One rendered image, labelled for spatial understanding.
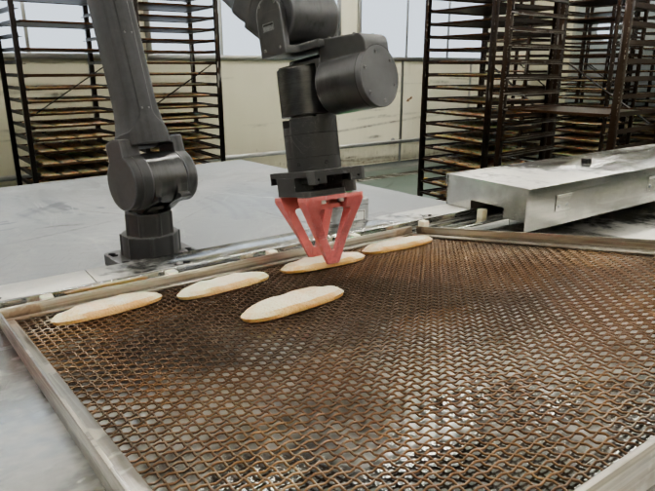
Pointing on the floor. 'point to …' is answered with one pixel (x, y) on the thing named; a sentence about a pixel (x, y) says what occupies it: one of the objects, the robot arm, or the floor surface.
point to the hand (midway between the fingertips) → (324, 253)
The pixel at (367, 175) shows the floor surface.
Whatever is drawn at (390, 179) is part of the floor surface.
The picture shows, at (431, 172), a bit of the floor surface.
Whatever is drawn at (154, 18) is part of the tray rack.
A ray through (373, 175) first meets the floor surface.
